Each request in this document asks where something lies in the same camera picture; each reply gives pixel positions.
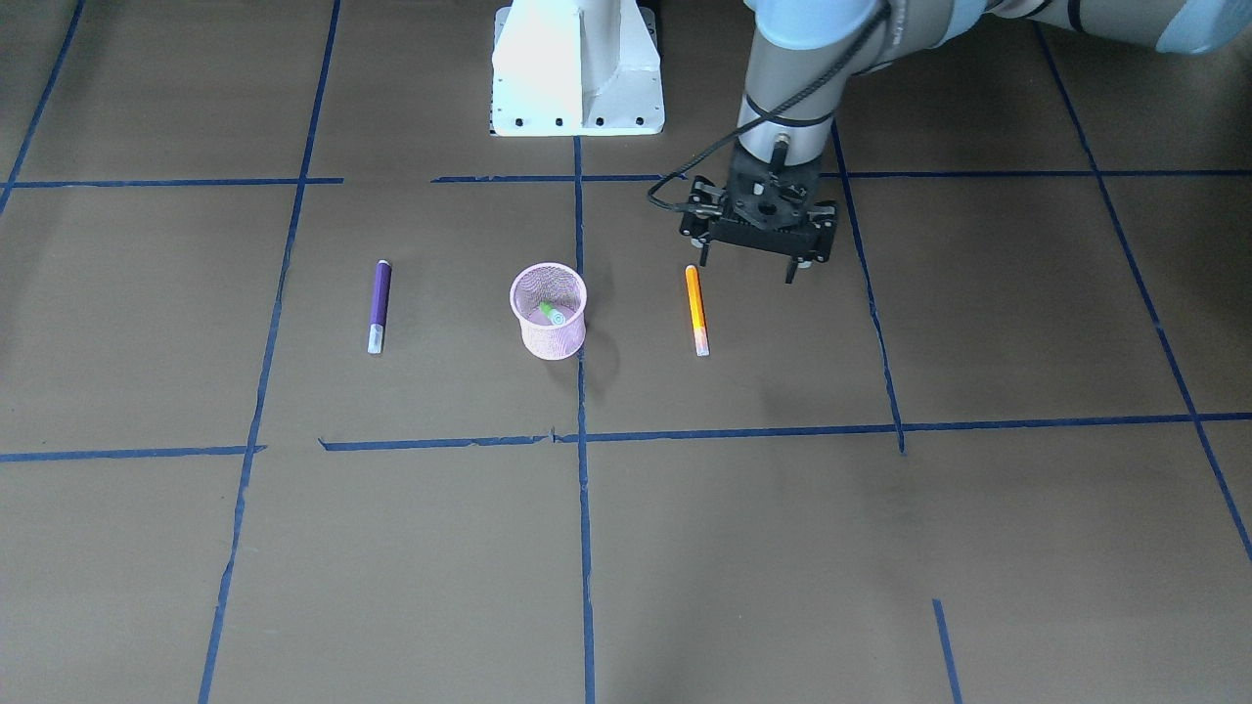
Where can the pink mesh pen holder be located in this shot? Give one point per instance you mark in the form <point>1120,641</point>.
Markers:
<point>563,287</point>

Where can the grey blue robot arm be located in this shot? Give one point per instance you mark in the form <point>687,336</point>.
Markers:
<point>805,52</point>

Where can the green highlighter pen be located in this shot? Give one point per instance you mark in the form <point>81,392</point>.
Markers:
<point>553,315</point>

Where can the purple highlighter pen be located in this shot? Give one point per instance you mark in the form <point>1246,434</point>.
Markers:
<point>379,307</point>

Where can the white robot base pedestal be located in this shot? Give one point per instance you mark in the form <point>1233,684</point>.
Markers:
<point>573,68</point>

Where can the orange highlighter pen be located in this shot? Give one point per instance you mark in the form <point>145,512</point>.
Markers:
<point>696,308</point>

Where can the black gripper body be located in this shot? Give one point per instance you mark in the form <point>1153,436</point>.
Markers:
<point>700,208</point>

